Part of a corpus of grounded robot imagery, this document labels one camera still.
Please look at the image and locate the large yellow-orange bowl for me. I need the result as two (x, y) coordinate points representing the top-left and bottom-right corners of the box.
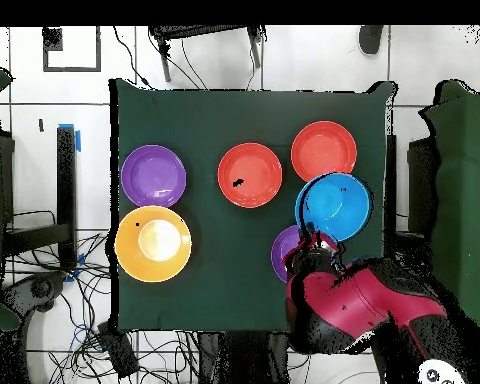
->
(114, 205), (193, 284)

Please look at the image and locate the black floor cable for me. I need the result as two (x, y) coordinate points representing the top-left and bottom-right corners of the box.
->
(112, 25), (153, 89)

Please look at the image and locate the black metal chair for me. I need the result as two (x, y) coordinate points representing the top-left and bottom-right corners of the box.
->
(148, 24), (267, 84)

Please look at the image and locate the purple plastic bowl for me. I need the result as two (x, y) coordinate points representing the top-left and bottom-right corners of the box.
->
(270, 224), (303, 284)
(120, 144), (188, 208)

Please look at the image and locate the blue plastic bowl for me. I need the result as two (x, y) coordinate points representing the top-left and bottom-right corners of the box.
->
(294, 172), (373, 244)

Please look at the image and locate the blue tape strip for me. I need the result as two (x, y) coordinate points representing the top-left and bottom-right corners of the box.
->
(58, 122), (82, 153)

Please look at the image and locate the black square frame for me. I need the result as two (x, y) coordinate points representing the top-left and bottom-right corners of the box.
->
(42, 25), (102, 73)

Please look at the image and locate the dark green tablecloth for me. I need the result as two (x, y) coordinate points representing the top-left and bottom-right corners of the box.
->
(108, 77), (397, 333)

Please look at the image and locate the person's foot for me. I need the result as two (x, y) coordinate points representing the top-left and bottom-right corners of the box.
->
(357, 24), (385, 57)

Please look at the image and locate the black table frame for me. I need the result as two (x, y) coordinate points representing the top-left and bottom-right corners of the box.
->
(1, 125), (79, 273)

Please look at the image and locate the blue network cable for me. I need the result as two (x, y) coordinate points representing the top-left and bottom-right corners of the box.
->
(69, 323), (105, 353)

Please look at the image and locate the wide red-orange bowl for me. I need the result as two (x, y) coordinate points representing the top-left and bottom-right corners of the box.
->
(290, 120), (358, 183)
(217, 142), (284, 210)

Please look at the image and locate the black power brick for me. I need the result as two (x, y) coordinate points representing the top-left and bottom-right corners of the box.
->
(96, 321), (140, 379)

